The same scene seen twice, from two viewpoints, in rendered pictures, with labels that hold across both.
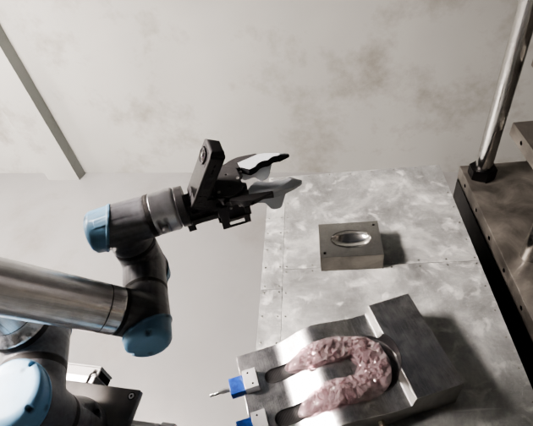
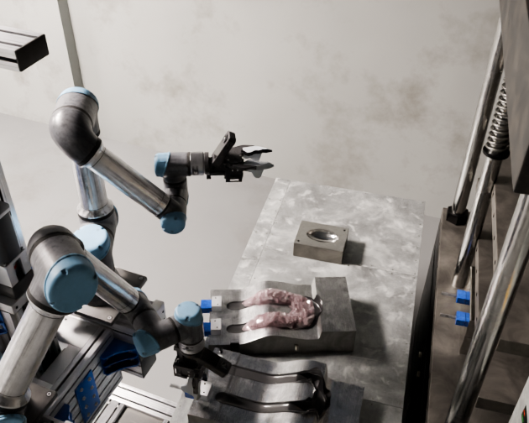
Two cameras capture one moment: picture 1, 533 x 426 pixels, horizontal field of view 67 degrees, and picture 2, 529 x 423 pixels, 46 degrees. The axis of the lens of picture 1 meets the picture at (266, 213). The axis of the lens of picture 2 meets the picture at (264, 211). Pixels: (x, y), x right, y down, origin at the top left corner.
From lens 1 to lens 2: 125 cm
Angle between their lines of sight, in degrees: 5
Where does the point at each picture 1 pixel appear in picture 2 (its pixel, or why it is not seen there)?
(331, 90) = (368, 113)
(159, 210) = (195, 160)
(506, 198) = not seen: hidden behind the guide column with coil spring
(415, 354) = (332, 310)
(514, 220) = not seen: hidden behind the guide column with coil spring
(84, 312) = (150, 197)
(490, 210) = (447, 245)
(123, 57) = (171, 31)
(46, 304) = (137, 187)
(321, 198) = (315, 204)
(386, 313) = (324, 284)
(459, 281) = (395, 286)
